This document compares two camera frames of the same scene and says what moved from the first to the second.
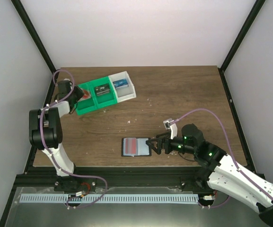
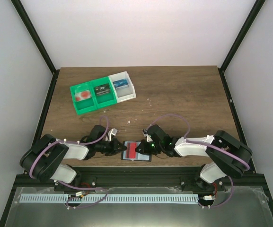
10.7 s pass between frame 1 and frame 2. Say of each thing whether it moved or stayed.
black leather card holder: moved
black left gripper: moved
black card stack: stayed
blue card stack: stayed
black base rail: stayed
